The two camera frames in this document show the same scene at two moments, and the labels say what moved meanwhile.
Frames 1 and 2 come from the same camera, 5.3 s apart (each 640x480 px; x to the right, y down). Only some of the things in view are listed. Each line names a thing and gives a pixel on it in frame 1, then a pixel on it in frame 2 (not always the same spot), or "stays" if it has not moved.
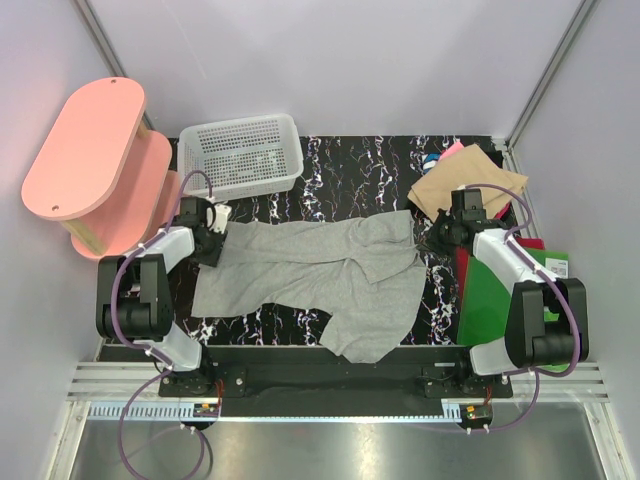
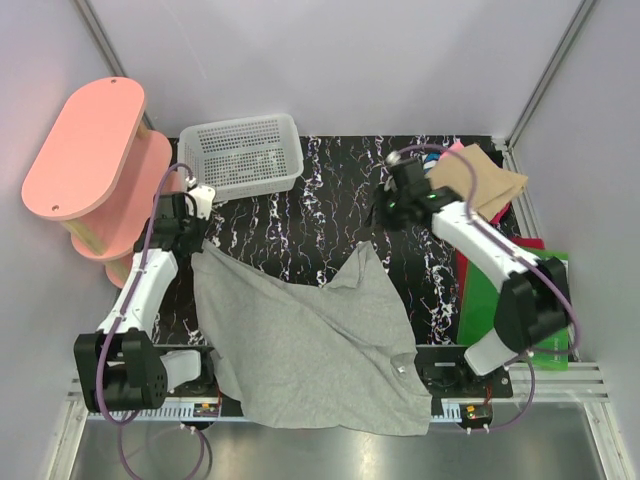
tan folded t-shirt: (467, 166) stays
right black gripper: (442, 217) -> (377, 216)
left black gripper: (211, 259) -> (196, 246)
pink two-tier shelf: (105, 175) stays
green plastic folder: (485, 300) stays
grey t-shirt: (365, 273) -> (301, 355)
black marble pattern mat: (350, 178) stays
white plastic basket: (241, 156) stays
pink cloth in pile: (452, 150) stays
